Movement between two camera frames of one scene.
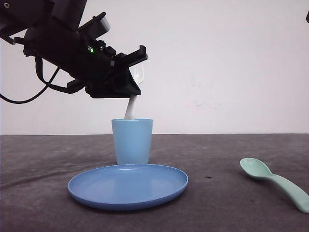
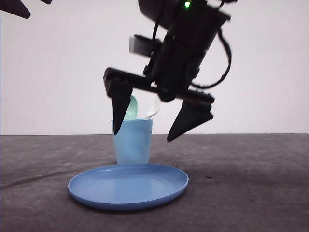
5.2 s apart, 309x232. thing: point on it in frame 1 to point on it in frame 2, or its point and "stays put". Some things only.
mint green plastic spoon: [258, 169] to [132, 112]
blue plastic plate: [125, 186] stays put
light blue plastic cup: [133, 139] stays put
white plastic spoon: [137, 72] to [153, 108]
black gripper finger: [307, 18] to [17, 7]
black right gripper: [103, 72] to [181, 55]
